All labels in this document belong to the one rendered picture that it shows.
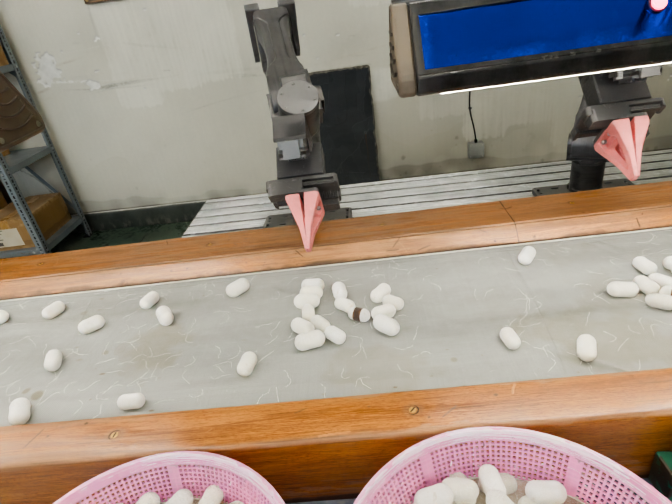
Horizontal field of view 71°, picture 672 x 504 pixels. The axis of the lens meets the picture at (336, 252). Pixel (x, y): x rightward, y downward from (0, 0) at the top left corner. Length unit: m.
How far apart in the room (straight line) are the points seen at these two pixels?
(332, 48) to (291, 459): 2.26
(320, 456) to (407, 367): 0.15
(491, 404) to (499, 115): 2.32
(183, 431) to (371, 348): 0.23
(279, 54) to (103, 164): 2.32
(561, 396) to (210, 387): 0.38
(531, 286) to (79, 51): 2.61
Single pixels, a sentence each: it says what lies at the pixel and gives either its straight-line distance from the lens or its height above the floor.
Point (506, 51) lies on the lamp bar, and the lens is 0.43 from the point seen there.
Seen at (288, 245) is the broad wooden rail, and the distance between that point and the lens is 0.79.
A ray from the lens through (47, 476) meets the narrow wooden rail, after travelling 0.60.
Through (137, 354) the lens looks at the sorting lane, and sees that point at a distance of 0.69.
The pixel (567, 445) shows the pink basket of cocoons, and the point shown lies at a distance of 0.47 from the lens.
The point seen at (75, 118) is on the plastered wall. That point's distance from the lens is 3.05.
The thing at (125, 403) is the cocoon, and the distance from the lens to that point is 0.61.
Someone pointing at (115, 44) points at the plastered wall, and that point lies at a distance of 2.84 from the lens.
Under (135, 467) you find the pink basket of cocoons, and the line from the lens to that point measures 0.52.
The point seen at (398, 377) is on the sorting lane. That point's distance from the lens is 0.55.
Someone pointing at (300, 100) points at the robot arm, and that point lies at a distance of 0.66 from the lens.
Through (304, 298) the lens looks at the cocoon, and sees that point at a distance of 0.66.
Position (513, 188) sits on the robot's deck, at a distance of 1.16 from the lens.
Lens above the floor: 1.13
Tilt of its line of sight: 30 degrees down
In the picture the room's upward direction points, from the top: 9 degrees counter-clockwise
